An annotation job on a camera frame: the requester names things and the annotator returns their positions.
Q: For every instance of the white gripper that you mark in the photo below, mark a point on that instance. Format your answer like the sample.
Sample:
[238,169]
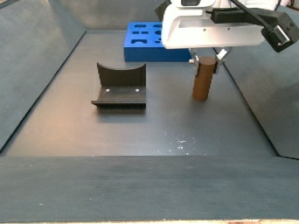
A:
[190,29]

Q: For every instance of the brown wooden cylinder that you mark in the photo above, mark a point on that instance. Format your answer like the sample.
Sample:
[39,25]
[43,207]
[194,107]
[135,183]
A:
[203,77]

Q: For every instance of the blue shape sorting board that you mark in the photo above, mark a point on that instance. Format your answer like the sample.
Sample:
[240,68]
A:
[143,46]

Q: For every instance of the black camera box with cable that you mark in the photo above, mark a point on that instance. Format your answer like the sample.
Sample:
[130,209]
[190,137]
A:
[279,29]

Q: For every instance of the black curved holder bracket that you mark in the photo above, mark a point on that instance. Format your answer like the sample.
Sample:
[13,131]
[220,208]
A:
[122,87]

